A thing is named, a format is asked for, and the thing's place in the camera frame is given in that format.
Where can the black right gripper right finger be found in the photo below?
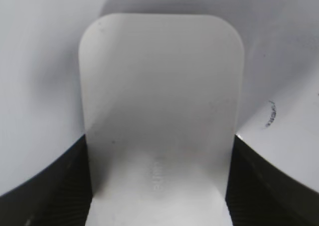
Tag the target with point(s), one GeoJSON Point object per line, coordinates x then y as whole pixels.
{"type": "Point", "coordinates": [259, 194]}

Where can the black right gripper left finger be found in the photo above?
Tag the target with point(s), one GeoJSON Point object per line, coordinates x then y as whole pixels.
{"type": "Point", "coordinates": [60, 195]}

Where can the white whiteboard eraser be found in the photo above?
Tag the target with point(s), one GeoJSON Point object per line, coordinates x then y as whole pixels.
{"type": "Point", "coordinates": [160, 95]}

